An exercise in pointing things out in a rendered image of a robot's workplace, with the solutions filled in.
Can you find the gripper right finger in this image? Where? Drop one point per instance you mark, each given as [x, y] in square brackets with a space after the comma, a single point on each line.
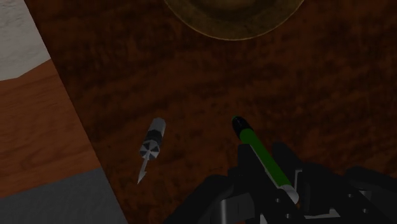
[328, 189]

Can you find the green pen with black cap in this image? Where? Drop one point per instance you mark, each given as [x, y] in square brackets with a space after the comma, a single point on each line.
[263, 155]

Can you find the dark brown wooden table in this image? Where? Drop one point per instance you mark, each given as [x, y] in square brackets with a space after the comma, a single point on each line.
[192, 77]

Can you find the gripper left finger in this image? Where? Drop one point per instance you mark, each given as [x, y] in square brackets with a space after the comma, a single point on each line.
[245, 180]

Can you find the olive brown round plate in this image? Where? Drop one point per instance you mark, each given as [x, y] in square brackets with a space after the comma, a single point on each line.
[232, 23]

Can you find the grey and black screwdriver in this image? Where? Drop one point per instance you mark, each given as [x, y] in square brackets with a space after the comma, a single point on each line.
[154, 139]

